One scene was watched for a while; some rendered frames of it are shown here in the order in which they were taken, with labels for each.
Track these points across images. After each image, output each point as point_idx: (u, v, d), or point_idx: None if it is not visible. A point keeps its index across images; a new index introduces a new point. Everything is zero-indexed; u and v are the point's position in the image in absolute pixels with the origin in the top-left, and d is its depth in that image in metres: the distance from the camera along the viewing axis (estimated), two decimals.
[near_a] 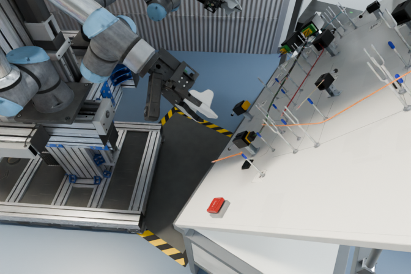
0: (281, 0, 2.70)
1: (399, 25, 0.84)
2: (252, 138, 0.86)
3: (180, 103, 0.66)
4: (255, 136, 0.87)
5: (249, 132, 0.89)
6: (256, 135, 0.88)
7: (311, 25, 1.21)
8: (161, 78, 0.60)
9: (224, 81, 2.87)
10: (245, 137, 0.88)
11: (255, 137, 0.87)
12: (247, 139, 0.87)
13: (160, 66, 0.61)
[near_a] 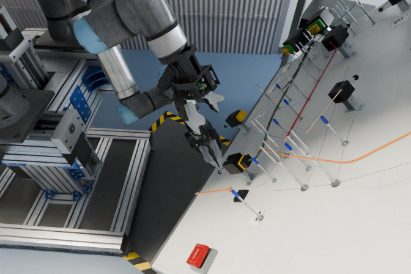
0: None
1: None
2: (248, 164, 0.67)
3: None
4: (251, 161, 0.68)
5: (243, 155, 0.70)
6: None
7: (318, 21, 1.02)
8: (172, 75, 0.56)
9: (221, 83, 2.68)
10: (238, 161, 0.69)
11: (251, 161, 0.68)
12: (240, 165, 0.68)
13: (178, 65, 0.54)
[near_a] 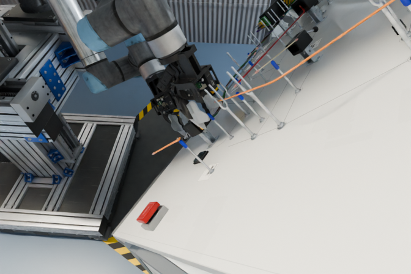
0: None
1: None
2: (205, 123, 0.65)
3: None
4: (210, 120, 0.66)
5: None
6: (211, 119, 0.66)
7: None
8: (172, 75, 0.56)
9: (210, 72, 2.66)
10: None
11: (209, 121, 0.65)
12: None
13: (178, 65, 0.54)
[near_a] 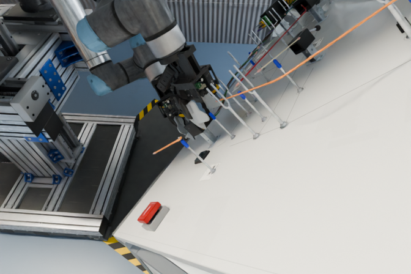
0: None
1: None
2: (207, 123, 0.64)
3: None
4: (211, 120, 0.65)
5: None
6: (212, 119, 0.65)
7: None
8: (171, 75, 0.56)
9: (211, 72, 2.65)
10: None
11: (210, 121, 0.65)
12: None
13: (177, 65, 0.54)
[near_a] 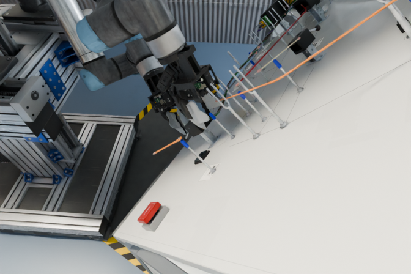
0: None
1: None
2: (207, 123, 0.64)
3: None
4: (211, 120, 0.65)
5: None
6: (213, 118, 0.65)
7: None
8: (171, 75, 0.56)
9: (211, 72, 2.65)
10: None
11: (210, 120, 0.65)
12: None
13: (177, 65, 0.54)
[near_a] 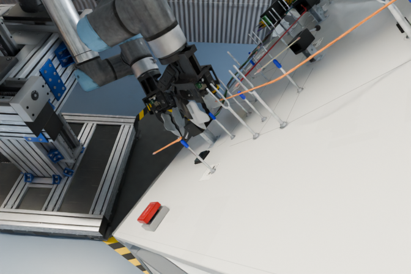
0: None
1: None
2: (207, 123, 0.64)
3: None
4: (211, 120, 0.65)
5: None
6: (212, 118, 0.65)
7: None
8: (172, 75, 0.56)
9: (211, 72, 2.65)
10: None
11: (210, 120, 0.65)
12: None
13: (178, 65, 0.54)
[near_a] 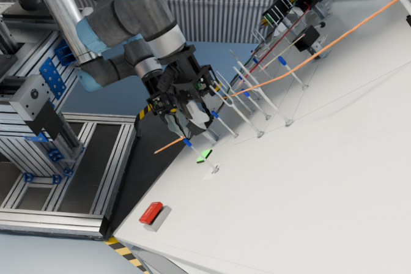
0: None
1: None
2: (207, 122, 0.64)
3: None
4: (211, 118, 0.65)
5: None
6: (213, 118, 0.65)
7: None
8: (171, 75, 0.56)
9: (211, 71, 2.64)
10: None
11: (210, 120, 0.65)
12: None
13: (177, 65, 0.54)
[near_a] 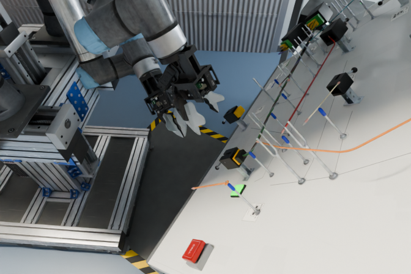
0: None
1: None
2: (242, 159, 0.67)
3: None
4: (246, 156, 0.68)
5: (238, 150, 0.69)
6: (247, 155, 0.68)
7: (317, 16, 1.01)
8: (172, 75, 0.56)
9: (220, 81, 2.67)
10: (233, 156, 0.68)
11: (245, 156, 0.68)
12: (235, 160, 0.68)
13: (178, 65, 0.54)
